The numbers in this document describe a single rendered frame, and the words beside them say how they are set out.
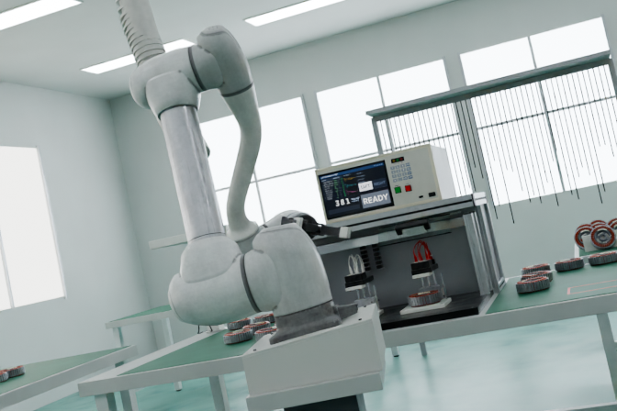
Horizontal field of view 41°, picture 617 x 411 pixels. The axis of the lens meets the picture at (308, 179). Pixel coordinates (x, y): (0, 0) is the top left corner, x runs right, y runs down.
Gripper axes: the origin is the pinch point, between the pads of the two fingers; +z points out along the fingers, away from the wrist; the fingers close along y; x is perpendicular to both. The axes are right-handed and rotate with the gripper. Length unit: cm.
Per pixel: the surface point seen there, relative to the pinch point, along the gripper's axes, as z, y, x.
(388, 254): -77, -51, -1
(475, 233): -44, -67, 10
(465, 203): -46, -63, 20
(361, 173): -70, -32, 25
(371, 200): -68, -37, 16
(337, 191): -75, -26, 18
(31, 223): -682, 94, -20
